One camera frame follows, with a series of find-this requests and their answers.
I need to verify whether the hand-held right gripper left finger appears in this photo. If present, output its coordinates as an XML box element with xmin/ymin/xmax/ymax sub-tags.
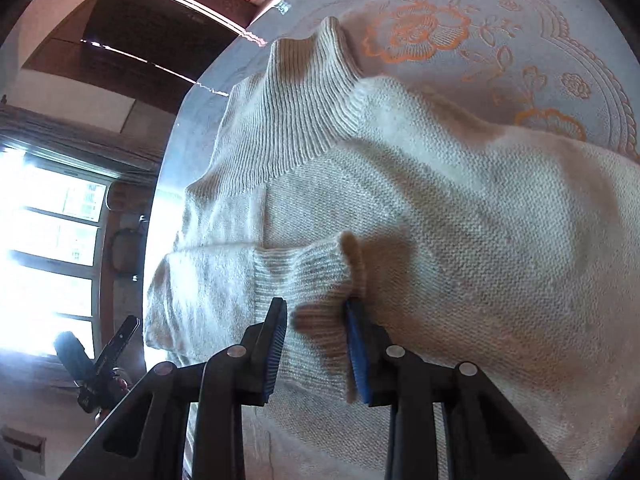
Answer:
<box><xmin>60</xmin><ymin>297</ymin><xmax>289</xmax><ymax>480</ymax></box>

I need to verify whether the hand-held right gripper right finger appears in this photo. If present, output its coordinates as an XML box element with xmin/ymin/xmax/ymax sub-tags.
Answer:
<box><xmin>345</xmin><ymin>296</ymin><xmax>571</xmax><ymax>480</ymax></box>

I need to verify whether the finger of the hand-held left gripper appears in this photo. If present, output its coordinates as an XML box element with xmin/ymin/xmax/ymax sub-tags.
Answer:
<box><xmin>94</xmin><ymin>315</ymin><xmax>141</xmax><ymax>377</ymax></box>

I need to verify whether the cream knit sweater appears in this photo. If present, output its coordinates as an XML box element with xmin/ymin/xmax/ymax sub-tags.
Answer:
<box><xmin>142</xmin><ymin>16</ymin><xmax>640</xmax><ymax>480</ymax></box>

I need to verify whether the person's left hand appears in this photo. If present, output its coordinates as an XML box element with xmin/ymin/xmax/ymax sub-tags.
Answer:
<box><xmin>92</xmin><ymin>367</ymin><xmax>132</xmax><ymax>423</ymax></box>

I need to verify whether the large bright window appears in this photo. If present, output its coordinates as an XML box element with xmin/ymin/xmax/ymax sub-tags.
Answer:
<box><xmin>0</xmin><ymin>145</ymin><xmax>108</xmax><ymax>356</ymax></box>

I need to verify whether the grey window curtain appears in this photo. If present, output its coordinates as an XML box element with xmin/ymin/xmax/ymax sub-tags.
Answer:
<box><xmin>0</xmin><ymin>105</ymin><xmax>161</xmax><ymax>181</ymax></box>

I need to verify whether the dark wooden wardrobe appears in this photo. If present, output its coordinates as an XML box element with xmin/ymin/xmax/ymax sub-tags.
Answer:
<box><xmin>22</xmin><ymin>0</ymin><xmax>251</xmax><ymax>101</ymax></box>

